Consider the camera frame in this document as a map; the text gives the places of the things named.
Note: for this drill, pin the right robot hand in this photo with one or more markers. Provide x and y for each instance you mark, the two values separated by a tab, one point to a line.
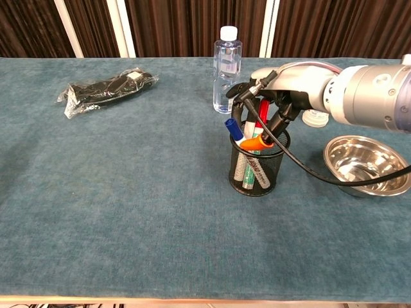
289	80

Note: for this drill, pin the red marker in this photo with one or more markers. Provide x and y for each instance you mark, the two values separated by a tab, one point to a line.
264	110

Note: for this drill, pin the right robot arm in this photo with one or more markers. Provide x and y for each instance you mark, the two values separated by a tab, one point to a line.
369	96

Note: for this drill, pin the blue capped marker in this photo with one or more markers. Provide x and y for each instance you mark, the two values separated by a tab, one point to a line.
232	127

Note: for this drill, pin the black pen cup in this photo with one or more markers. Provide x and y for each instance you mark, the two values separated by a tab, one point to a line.
273	173

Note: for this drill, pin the small white jar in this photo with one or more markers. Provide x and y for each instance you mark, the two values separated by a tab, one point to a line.
316	118

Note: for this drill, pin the markers in cup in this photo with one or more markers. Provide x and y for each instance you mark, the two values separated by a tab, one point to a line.
250	130

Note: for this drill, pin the clear water bottle white cap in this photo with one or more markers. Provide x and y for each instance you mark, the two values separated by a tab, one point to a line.
226	64

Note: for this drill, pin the stainless steel bowl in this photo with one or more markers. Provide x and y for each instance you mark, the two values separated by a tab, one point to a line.
359	160

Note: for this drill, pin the dark brown pleated curtain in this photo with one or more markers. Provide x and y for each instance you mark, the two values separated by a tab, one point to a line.
180	29

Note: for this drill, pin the black item in plastic bag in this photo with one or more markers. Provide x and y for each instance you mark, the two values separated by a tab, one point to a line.
106	90

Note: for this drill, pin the blue velvet table cloth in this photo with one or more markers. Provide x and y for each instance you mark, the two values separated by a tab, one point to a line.
128	192

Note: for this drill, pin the white frame post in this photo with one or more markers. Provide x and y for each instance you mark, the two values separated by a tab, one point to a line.
121	29
269	29
69	29

